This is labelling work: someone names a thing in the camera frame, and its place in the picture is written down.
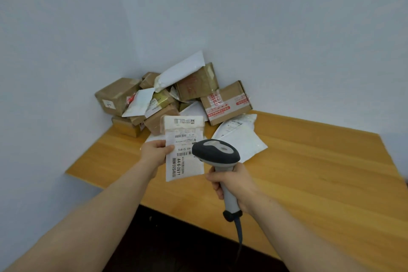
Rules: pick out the person's right hand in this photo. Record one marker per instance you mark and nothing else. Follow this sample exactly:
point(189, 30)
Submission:
point(240, 187)

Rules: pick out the person's left hand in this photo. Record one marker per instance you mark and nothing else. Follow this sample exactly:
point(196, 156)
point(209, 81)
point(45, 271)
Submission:
point(152, 154)

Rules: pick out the person's left thumb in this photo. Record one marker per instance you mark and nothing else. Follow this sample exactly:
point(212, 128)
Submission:
point(167, 149)

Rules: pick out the person's right thumb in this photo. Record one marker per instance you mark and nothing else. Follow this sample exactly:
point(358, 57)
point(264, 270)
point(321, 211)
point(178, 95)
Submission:
point(216, 175)

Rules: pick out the white labelled parcel bag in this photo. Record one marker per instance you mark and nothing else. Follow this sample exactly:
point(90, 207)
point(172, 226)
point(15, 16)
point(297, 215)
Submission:
point(185, 141)

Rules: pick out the grey black barcode scanner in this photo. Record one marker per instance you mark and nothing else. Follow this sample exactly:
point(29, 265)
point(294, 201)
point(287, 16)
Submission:
point(216, 152)

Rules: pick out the person's right forearm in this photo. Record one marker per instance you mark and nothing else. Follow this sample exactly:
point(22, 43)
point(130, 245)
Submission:
point(296, 240)

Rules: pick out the person's left forearm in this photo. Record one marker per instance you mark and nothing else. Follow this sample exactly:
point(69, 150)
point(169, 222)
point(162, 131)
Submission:
point(92, 217)

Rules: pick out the plain brown cardboard box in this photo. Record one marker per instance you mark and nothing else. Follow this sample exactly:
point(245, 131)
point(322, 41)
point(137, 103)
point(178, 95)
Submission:
point(156, 120)

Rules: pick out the tiny cardboard box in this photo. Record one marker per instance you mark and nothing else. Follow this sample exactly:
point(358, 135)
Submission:
point(137, 120)

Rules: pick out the flat cardboard box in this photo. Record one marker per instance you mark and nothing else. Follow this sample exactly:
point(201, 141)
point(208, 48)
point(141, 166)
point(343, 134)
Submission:
point(126, 126)

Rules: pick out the green yellow labelled packet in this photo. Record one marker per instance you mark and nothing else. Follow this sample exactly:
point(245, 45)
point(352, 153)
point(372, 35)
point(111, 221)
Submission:
point(161, 99)

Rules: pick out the clear plastic labelled mailer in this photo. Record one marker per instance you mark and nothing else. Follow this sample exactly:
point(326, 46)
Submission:
point(237, 123)

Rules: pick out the taped brown cardboard box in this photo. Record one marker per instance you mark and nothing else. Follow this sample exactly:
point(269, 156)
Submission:
point(196, 83)

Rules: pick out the small cardboard box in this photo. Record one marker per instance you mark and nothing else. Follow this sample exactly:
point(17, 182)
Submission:
point(148, 80)

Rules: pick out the cardboard box with red tape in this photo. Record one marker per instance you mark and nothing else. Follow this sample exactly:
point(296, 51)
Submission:
point(228, 102)

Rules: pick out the large cardboard box white sticker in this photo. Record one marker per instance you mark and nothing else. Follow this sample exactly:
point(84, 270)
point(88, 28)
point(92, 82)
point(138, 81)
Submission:
point(116, 95)

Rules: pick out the large white mailer bag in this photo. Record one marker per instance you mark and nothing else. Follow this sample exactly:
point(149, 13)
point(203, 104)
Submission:
point(180, 71)

